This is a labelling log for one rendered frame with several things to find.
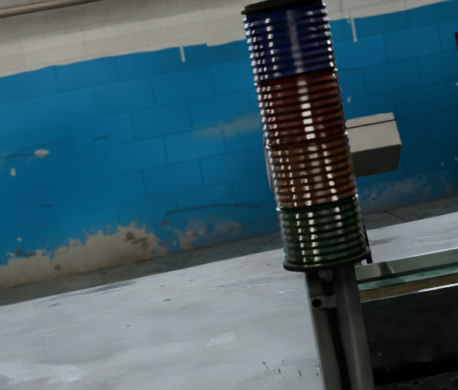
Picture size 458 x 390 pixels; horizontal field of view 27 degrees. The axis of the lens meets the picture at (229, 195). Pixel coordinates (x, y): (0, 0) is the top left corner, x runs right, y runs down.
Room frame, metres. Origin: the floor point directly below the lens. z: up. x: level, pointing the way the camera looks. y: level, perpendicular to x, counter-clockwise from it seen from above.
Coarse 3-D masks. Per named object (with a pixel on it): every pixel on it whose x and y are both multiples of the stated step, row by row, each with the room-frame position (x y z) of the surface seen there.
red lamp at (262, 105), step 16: (272, 80) 0.67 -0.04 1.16; (288, 80) 0.66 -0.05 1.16; (304, 80) 0.66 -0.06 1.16; (320, 80) 0.66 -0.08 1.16; (336, 80) 0.68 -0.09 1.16; (272, 96) 0.67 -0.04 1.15; (288, 96) 0.66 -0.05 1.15; (304, 96) 0.66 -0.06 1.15; (320, 96) 0.66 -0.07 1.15; (336, 96) 0.67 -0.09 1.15; (272, 112) 0.67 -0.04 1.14; (288, 112) 0.66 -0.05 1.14; (304, 112) 0.66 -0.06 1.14; (320, 112) 0.66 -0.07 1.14; (336, 112) 0.67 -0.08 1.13; (272, 128) 0.67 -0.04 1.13; (288, 128) 0.66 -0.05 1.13; (304, 128) 0.66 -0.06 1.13; (320, 128) 0.66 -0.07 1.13; (336, 128) 0.67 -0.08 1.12; (272, 144) 0.67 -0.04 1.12
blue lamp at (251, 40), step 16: (256, 16) 0.67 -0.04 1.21; (272, 16) 0.66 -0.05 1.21; (288, 16) 0.66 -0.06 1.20; (304, 16) 0.66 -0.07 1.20; (320, 16) 0.67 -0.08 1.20; (256, 32) 0.67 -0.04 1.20; (272, 32) 0.66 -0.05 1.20; (288, 32) 0.66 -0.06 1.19; (304, 32) 0.66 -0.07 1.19; (320, 32) 0.67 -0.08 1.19; (256, 48) 0.67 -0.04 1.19; (272, 48) 0.66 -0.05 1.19; (288, 48) 0.66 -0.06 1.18; (304, 48) 0.66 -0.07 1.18; (320, 48) 0.67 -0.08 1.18; (256, 64) 0.67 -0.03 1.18; (272, 64) 0.66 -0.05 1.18; (288, 64) 0.66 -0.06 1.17; (304, 64) 0.66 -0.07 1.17; (320, 64) 0.66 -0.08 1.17; (336, 64) 0.68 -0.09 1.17; (256, 80) 0.68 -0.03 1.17
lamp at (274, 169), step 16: (288, 144) 0.66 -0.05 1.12; (304, 144) 0.66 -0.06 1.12; (320, 144) 0.66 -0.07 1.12; (336, 144) 0.66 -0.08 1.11; (272, 160) 0.68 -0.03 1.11; (288, 160) 0.66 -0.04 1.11; (304, 160) 0.66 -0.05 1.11; (320, 160) 0.66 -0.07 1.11; (336, 160) 0.66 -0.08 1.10; (352, 160) 0.68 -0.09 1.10; (272, 176) 0.68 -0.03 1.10; (288, 176) 0.66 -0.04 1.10; (304, 176) 0.66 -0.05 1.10; (320, 176) 0.66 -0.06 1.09; (336, 176) 0.66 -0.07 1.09; (352, 176) 0.67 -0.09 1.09; (288, 192) 0.67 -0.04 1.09; (304, 192) 0.66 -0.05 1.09; (320, 192) 0.66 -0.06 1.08; (336, 192) 0.66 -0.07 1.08; (352, 192) 0.67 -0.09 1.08
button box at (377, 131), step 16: (352, 128) 1.23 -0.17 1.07; (368, 128) 1.23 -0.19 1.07; (384, 128) 1.22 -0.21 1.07; (352, 144) 1.21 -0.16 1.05; (368, 144) 1.21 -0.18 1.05; (384, 144) 1.21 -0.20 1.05; (400, 144) 1.21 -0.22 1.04; (368, 160) 1.23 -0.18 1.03; (384, 160) 1.24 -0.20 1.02; (272, 192) 1.26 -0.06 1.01
